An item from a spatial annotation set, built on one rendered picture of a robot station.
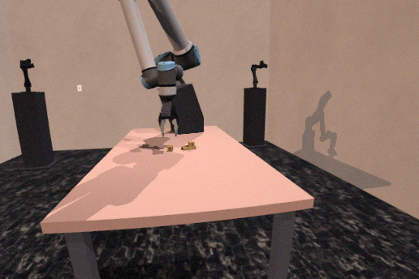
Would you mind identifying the tan open tray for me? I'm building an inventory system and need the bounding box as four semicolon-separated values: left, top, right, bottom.
181;145;197;150

